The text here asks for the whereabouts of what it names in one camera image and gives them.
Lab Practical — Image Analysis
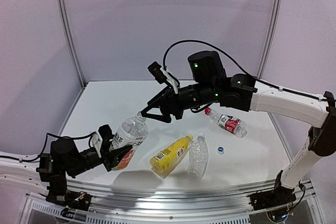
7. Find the yellow drink bottle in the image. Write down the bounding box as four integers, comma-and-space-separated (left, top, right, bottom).
150, 134, 193, 178

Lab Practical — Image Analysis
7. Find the front aluminium rail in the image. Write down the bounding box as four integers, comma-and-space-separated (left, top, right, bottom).
26, 179, 316, 224

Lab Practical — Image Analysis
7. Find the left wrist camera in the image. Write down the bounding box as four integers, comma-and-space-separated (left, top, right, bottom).
91, 131, 103, 158

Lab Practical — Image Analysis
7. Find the aluminium frame post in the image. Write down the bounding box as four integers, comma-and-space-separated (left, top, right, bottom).
57, 0, 87, 89
257, 0, 281, 78

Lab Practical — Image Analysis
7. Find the fruit tea bottle white label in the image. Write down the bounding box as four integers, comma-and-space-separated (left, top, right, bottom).
110, 112, 149, 170

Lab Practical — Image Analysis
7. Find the left aluminium frame post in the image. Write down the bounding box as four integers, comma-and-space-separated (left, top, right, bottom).
57, 0, 87, 89

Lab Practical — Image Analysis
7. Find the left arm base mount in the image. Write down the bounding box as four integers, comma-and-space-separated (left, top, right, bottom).
46, 183, 92, 218

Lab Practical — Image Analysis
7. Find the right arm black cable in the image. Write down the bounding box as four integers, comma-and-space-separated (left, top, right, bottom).
162, 39, 336, 101

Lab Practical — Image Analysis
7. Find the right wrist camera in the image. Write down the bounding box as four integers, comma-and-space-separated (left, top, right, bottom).
148, 61, 180, 94

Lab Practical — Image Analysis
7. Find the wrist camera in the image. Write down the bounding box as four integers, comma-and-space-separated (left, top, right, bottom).
91, 131, 103, 158
148, 61, 180, 94

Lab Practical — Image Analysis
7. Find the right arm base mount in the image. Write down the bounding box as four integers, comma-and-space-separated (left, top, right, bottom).
249, 170, 306, 223

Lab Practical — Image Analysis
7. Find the clear empty plastic bottle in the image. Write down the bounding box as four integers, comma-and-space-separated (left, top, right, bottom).
187, 133, 209, 180

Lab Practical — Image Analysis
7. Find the blue white bottle cap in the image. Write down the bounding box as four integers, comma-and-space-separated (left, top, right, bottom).
217, 146, 225, 155

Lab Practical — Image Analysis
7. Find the right aluminium frame post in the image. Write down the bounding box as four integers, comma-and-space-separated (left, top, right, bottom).
257, 0, 281, 78

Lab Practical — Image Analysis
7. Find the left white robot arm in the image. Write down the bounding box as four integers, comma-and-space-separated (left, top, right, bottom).
1, 124, 132, 202

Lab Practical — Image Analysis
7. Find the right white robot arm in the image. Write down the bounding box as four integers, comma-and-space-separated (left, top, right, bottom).
141, 51, 335, 190

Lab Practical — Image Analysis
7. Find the red label water bottle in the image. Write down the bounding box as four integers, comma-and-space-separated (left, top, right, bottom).
204, 108, 247, 138

